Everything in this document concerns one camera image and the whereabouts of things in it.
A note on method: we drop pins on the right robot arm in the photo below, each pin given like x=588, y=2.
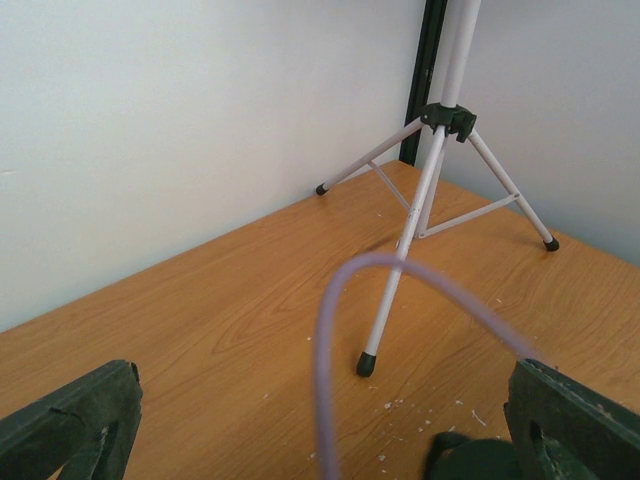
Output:
x=454, y=455

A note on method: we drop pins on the black aluminium frame post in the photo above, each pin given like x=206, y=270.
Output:
x=426, y=56

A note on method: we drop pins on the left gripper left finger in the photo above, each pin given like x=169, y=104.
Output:
x=84, y=430

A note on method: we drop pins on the white tripod music stand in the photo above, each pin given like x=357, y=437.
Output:
x=446, y=119

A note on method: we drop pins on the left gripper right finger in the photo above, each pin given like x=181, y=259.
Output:
x=562, y=429

